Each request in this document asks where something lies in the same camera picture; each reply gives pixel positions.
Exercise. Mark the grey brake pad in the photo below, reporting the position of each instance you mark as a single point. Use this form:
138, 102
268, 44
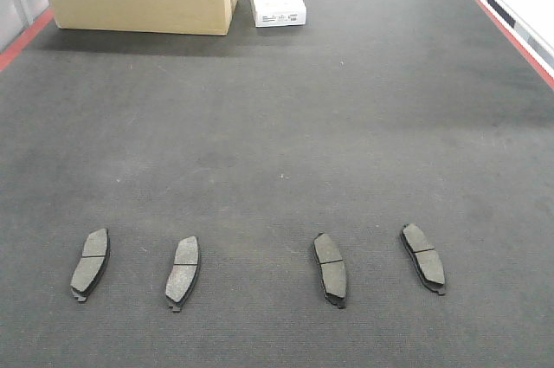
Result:
183, 274
92, 264
426, 259
332, 270

